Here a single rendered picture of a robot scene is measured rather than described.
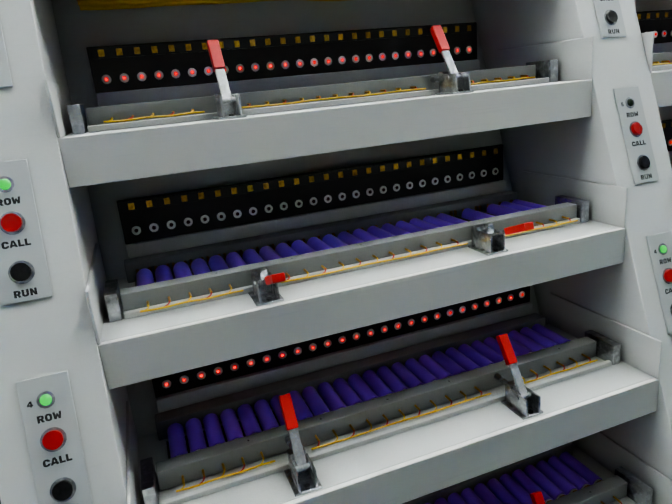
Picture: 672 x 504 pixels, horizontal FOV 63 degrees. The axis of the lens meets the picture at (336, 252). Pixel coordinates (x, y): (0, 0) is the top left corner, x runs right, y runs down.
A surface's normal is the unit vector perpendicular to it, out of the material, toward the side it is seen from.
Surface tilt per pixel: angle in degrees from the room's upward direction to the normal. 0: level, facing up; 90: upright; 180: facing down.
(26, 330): 90
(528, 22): 90
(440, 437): 19
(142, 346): 109
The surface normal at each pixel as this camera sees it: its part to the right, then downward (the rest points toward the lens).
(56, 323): 0.29, -0.09
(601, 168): -0.93, 0.18
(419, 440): -0.09, -0.95
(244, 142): 0.35, 0.24
